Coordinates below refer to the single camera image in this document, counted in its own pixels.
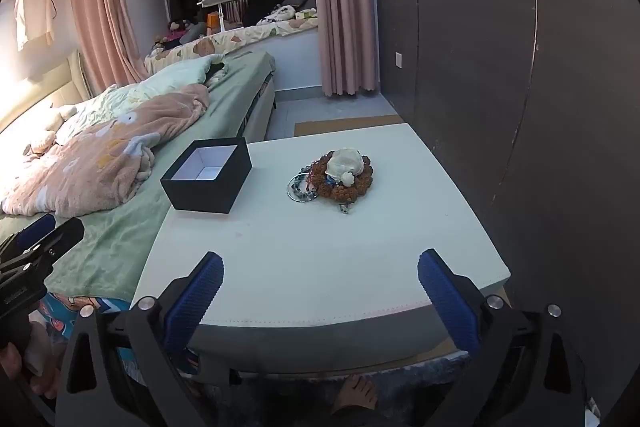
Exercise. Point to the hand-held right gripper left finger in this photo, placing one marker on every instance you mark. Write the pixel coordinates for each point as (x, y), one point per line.
(194, 304)

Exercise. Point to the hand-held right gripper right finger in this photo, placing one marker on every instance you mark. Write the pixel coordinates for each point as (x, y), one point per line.
(447, 302)

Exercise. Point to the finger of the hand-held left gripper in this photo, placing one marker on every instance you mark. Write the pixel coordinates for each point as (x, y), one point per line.
(36, 227)
(62, 234)

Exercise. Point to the black gift box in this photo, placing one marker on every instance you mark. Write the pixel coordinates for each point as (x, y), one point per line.
(200, 194)

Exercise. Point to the white cloth pouch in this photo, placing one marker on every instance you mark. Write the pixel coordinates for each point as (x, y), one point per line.
(343, 163)

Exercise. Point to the person's left hand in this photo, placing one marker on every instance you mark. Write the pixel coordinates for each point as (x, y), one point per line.
(17, 367)

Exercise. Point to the cartoon printed mattress cover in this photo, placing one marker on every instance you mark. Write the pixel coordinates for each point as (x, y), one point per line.
(65, 307)

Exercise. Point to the pink floral blanket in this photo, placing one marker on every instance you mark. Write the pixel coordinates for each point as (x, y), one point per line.
(100, 157)

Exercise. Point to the beige plush toy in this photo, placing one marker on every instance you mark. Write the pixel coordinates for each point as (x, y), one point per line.
(47, 134)

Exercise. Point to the dark blue rug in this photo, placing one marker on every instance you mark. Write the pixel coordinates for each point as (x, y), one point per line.
(280, 399)

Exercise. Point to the person's bare foot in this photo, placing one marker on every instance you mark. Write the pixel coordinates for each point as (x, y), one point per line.
(355, 399)

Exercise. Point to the pale green quilt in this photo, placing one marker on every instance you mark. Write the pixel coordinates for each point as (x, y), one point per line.
(170, 77)

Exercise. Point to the bed with beige headboard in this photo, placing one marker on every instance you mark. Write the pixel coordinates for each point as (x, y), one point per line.
(260, 107)

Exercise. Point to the white hanging garment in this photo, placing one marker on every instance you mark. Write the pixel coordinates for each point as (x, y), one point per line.
(32, 2)

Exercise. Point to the green bed sheet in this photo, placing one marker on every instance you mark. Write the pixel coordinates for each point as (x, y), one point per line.
(235, 82)

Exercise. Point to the pink curtain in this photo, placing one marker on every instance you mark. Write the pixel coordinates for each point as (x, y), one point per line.
(100, 7)
(340, 7)

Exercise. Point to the plush toys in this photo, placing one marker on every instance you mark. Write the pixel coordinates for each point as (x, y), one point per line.
(180, 32)

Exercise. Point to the dark brown wardrobe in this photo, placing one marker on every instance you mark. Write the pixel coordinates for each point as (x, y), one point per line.
(475, 57)

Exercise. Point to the orange container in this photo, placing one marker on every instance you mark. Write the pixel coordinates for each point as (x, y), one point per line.
(213, 23)

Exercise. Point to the printed window seat cushion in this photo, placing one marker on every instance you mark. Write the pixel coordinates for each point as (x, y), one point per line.
(235, 38)

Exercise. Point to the black cloth pile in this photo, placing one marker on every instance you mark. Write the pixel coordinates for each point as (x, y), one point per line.
(262, 4)

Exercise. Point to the white wall socket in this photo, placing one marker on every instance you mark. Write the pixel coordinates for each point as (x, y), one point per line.
(399, 60)

